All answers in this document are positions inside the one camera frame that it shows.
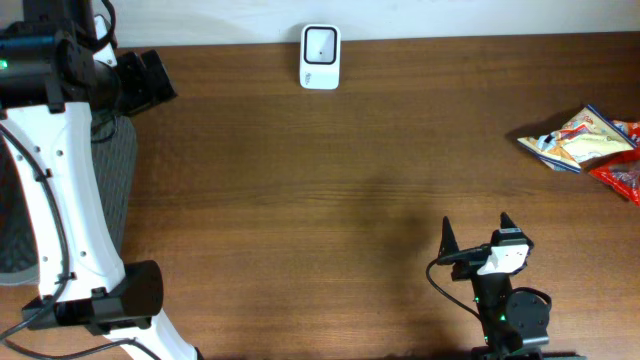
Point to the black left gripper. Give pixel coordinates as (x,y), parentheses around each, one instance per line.
(147,76)

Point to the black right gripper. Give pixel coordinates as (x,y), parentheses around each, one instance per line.
(470,268)

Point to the yellow snack bag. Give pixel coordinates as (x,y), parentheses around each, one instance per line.
(588,135)

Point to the red snack bag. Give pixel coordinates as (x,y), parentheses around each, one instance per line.
(621,172)

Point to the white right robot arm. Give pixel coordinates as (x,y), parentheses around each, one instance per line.
(514,321)

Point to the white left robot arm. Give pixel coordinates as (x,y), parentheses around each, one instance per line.
(58,72)

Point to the white barcode scanner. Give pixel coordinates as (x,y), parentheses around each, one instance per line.
(320,56)

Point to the grey plastic mesh basket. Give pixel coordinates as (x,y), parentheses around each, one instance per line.
(114,152)

